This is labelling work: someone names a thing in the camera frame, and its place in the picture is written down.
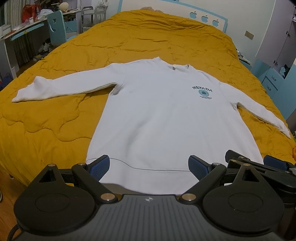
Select white Nevada sweatshirt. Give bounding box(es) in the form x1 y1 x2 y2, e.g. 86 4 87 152
13 58 290 195

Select mustard yellow quilted bedspread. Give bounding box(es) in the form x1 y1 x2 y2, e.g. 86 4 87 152
1 10 282 185

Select blue drawer cabinet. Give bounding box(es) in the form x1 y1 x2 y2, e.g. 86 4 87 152
251 60 296 120

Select lilac wardrobe door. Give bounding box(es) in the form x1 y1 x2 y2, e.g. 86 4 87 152
256 1 295 71

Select white blue apple headboard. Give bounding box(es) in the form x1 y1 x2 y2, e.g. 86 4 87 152
118 0 228 33

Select blue wooden chair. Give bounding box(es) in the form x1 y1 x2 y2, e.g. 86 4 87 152
47 11 77 47

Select white blue desk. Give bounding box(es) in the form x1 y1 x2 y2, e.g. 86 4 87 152
0 9 82 80

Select cream knitted hat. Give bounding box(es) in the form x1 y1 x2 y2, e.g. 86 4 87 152
59 2 69 13

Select red bag on desk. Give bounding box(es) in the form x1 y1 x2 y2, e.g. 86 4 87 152
22 4 41 23

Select grey wall switch plate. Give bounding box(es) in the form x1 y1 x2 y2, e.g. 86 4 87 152
244 31 254 40

